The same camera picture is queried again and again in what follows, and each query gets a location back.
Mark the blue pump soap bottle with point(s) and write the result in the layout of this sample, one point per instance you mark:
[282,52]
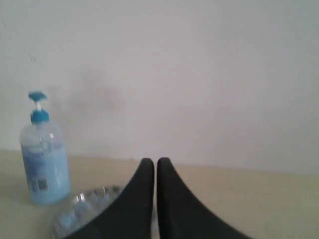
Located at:
[44,156]

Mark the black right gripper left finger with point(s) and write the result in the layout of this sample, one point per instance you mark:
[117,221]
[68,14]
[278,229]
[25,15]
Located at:
[129,216]

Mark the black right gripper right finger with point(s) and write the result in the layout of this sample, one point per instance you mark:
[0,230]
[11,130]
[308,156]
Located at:
[181,215]

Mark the round steel plate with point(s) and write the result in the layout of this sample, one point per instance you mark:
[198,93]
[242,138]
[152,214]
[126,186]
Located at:
[82,209]

